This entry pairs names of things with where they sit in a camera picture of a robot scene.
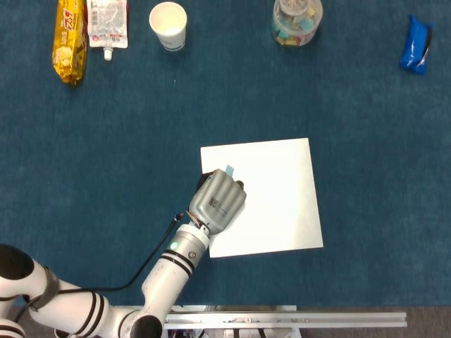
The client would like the teal felt table cover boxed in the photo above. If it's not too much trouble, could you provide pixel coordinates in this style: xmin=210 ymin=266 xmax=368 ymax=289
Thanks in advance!
xmin=0 ymin=0 xmax=451 ymax=307

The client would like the gold snack packet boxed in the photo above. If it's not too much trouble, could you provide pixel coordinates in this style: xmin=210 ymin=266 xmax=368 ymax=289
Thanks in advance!
xmin=51 ymin=0 xmax=89 ymax=89

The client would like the small clear round container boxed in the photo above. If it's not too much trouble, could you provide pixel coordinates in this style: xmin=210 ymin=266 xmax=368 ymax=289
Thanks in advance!
xmin=280 ymin=0 xmax=316 ymax=15

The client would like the white square board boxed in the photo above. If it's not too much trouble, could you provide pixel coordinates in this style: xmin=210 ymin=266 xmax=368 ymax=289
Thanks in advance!
xmin=199 ymin=137 xmax=324 ymax=259

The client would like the white equipment frame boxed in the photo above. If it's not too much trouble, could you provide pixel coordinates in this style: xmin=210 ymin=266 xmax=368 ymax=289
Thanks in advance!
xmin=168 ymin=304 xmax=300 ymax=338

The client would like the aluminium profile rail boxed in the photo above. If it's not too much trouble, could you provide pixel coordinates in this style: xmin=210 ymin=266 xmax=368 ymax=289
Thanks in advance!
xmin=163 ymin=309 xmax=408 ymax=330

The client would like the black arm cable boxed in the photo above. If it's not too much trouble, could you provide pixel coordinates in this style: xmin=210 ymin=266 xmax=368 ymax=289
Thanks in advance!
xmin=16 ymin=212 xmax=187 ymax=323

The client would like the clear plastic candy jar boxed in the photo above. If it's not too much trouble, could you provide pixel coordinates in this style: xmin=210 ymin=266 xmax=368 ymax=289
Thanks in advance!
xmin=271 ymin=0 xmax=323 ymax=48

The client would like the white spouted drink pouch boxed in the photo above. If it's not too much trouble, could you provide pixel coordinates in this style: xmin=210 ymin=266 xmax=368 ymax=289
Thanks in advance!
xmin=86 ymin=0 xmax=129 ymax=61

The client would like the white paper cup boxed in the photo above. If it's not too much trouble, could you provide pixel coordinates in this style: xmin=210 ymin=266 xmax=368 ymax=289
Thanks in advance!
xmin=148 ymin=1 xmax=188 ymax=52

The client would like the blue snack packet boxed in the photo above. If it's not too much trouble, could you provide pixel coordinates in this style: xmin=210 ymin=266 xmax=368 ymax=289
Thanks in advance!
xmin=398 ymin=14 xmax=435 ymax=76

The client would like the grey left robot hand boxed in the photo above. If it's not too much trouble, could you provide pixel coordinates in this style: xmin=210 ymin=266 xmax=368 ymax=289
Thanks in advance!
xmin=188 ymin=168 xmax=247 ymax=235

